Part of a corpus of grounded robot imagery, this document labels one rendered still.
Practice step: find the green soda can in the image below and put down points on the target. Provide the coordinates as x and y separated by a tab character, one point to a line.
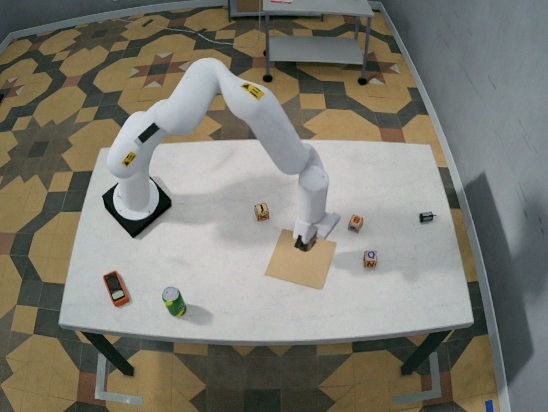
174	302

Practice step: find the tan square mat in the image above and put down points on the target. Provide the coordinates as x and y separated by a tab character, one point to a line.
293	265

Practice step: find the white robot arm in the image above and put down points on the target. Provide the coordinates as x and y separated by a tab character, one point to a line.
183	112

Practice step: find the tan cardboard block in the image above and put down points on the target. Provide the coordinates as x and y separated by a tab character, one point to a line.
311	243

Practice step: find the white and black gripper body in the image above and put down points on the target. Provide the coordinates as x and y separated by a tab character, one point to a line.
306	230

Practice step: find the wooden alphabet block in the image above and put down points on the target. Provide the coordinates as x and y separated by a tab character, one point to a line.
261	211
355	223
370	258

